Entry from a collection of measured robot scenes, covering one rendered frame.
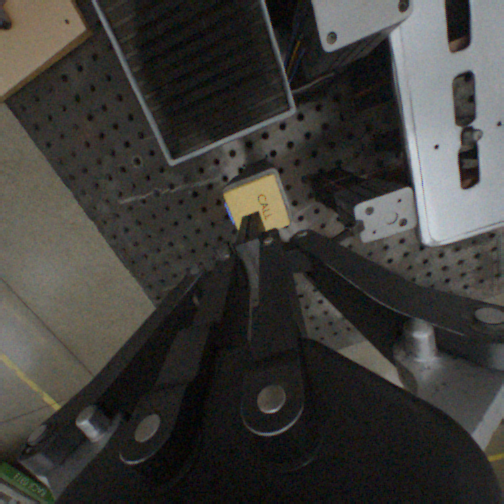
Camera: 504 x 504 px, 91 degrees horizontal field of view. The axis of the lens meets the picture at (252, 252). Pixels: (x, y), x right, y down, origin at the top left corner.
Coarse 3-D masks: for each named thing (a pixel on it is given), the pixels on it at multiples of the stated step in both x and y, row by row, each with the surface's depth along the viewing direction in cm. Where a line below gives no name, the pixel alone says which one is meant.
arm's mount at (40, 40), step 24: (24, 0) 56; (48, 0) 56; (72, 0) 57; (24, 24) 58; (48, 24) 57; (72, 24) 57; (0, 48) 60; (24, 48) 60; (48, 48) 59; (72, 48) 61; (0, 72) 62; (24, 72) 61; (0, 96) 64
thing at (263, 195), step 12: (264, 180) 27; (228, 192) 28; (240, 192) 28; (252, 192) 28; (264, 192) 28; (276, 192) 28; (228, 204) 28; (240, 204) 28; (252, 204) 28; (264, 204) 28; (276, 204) 28; (240, 216) 29; (264, 216) 29; (276, 216) 29
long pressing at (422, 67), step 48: (432, 0) 33; (480, 0) 33; (432, 48) 35; (480, 48) 35; (432, 96) 37; (480, 96) 37; (432, 144) 40; (480, 144) 40; (432, 192) 43; (480, 192) 42; (432, 240) 45
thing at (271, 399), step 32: (288, 288) 9; (256, 320) 7; (288, 320) 7; (256, 352) 6; (288, 352) 6; (256, 384) 5; (288, 384) 5; (256, 416) 4; (288, 416) 4; (288, 448) 4
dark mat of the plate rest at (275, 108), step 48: (144, 0) 22; (192, 0) 22; (240, 0) 22; (144, 48) 23; (192, 48) 23; (240, 48) 23; (144, 96) 25; (192, 96) 24; (240, 96) 24; (192, 144) 26
